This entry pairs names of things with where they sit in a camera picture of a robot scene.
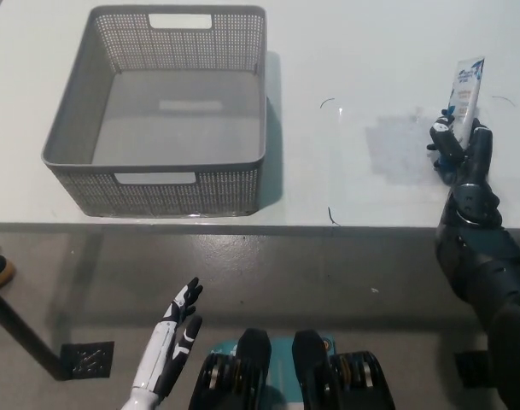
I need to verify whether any dark metal table leg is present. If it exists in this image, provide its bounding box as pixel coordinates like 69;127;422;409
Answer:
0;277;71;381

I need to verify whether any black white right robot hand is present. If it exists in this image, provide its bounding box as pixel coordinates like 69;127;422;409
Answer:
426;108;494;187

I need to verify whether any white blue shampoo tube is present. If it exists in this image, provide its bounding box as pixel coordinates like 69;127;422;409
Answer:
438;55;486;172

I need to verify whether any black tan shoe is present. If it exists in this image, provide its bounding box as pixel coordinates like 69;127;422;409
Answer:
0;255;16;288

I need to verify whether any grey perforated plastic basket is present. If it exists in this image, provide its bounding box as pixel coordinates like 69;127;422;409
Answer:
40;4;269;218

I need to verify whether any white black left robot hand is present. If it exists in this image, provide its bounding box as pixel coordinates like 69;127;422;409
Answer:
131;277;203;392

